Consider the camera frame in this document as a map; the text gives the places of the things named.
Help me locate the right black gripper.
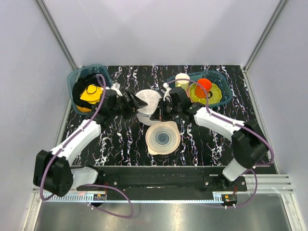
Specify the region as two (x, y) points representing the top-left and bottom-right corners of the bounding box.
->
(151, 99), (181, 121)

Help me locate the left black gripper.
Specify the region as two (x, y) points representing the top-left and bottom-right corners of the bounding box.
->
(110, 90), (147, 120)

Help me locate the white mesh laundry bag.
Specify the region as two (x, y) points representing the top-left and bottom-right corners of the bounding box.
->
(136, 89), (162, 126)

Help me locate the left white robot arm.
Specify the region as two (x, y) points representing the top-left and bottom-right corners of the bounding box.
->
(33, 87), (148, 200)

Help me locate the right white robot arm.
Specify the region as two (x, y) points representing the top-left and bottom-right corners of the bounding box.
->
(150, 83), (270, 191)

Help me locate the pink blue swirl plate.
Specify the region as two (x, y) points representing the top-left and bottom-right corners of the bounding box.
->
(145, 121), (180, 155)

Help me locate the cream yellow mug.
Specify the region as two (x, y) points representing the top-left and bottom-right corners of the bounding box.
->
(175, 73), (190, 91)

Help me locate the orange cup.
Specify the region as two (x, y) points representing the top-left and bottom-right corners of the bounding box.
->
(194, 78), (212, 98)

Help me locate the yellow cloth in bin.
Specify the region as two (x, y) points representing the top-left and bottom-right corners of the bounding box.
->
(76, 85), (103, 113)

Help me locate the yellow green plate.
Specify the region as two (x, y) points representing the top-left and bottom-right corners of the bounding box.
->
(186, 81), (222, 107)

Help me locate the black cloth in bin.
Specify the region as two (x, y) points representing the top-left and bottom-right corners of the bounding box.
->
(72, 73), (103, 113)

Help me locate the right teal plastic bin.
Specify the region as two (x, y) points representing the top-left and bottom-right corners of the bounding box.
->
(166, 70), (233, 108)

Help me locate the teal plastic bin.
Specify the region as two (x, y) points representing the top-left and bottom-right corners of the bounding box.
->
(166, 70), (233, 108)
(67, 64), (113, 115)

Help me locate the left teal plastic bin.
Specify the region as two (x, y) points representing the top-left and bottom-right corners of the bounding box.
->
(67, 64), (113, 115)

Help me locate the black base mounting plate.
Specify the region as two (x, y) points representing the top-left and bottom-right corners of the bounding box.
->
(94, 166), (247, 192)

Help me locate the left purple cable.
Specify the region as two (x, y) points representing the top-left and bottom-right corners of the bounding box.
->
(39, 73), (134, 219)

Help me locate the purple cable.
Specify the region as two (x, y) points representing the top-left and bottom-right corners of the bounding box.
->
(39, 73), (134, 219)
(166, 77), (275, 209)

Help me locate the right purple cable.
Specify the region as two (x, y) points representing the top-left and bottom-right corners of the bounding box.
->
(166, 77), (275, 209)

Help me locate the right aluminium frame post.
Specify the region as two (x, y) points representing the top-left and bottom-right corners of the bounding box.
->
(243, 0), (289, 72)

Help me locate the aluminium frame post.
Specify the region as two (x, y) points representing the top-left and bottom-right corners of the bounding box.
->
(243, 0), (289, 72)
(34, 0), (78, 70)

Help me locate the white slotted cable duct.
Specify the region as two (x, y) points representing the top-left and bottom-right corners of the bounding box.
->
(48, 192), (223, 204)

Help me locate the left aluminium frame post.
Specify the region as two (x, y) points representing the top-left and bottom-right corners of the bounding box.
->
(34, 0), (78, 70)

